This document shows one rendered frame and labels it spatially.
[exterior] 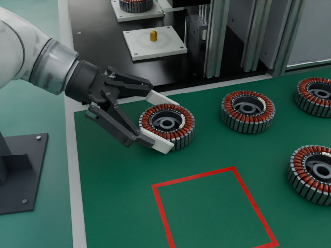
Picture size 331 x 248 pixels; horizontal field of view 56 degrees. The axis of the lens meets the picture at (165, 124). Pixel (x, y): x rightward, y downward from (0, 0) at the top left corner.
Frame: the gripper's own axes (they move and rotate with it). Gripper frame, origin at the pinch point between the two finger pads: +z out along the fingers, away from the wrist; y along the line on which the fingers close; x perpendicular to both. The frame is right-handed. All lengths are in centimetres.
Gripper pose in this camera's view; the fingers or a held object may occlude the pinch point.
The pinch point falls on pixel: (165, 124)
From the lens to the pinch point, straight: 63.1
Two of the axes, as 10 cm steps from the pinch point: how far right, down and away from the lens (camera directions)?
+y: -1.2, 6.7, -7.3
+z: 8.6, 4.4, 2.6
